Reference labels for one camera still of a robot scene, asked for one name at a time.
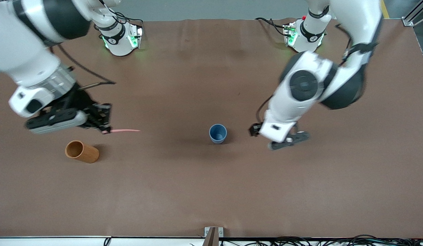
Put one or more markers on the blue cup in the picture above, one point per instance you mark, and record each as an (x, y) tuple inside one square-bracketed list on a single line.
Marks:
[(218, 133)]

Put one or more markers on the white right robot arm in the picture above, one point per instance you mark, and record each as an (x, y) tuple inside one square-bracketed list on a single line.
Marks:
[(27, 51)]

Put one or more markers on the aluminium frame profile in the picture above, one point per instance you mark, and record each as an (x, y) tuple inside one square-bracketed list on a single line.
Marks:
[(414, 15)]

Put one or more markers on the metal bracket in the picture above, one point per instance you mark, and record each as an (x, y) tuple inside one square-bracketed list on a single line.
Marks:
[(220, 231)]

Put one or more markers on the brown wooden cup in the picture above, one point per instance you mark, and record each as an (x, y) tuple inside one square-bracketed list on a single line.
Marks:
[(88, 154)]

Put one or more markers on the brown table cover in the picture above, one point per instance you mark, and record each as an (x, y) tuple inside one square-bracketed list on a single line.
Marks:
[(211, 188)]

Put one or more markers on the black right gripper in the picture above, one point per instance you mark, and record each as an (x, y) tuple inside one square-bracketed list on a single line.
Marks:
[(80, 101)]

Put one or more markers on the green lit base connector plate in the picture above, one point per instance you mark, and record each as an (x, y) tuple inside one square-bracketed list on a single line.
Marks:
[(289, 34), (134, 37)]

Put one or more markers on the pink chopstick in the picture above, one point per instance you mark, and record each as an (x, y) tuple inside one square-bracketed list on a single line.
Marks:
[(126, 130)]

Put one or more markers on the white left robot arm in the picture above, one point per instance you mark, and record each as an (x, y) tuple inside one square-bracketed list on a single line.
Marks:
[(302, 85)]

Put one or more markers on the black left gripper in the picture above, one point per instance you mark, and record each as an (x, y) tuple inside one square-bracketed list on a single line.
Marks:
[(255, 129)]

